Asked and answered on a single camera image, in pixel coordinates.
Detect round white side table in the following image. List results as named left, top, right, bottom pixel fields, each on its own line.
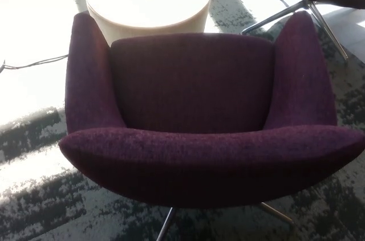
left=84, top=0, right=212, bottom=47

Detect thin black floor cable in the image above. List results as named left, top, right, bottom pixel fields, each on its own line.
left=0, top=54, right=69, bottom=74

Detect purple fabric swivel armchair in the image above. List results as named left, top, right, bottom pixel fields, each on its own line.
left=58, top=10, right=365, bottom=241

